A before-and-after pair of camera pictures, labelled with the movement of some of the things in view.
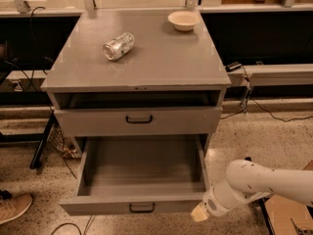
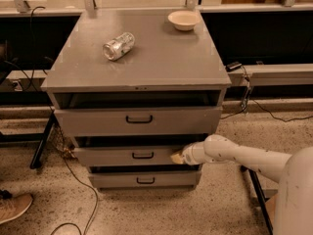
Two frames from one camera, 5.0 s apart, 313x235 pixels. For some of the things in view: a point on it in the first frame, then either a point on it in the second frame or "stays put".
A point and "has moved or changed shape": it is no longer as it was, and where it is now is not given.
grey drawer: (140, 175) has moved or changed shape
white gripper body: (211, 202) -> (188, 155)
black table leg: (38, 152) stays put
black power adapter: (233, 66) stays put
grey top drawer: (139, 121) stays put
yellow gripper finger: (199, 212) -> (177, 159)
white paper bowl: (184, 21) stays put
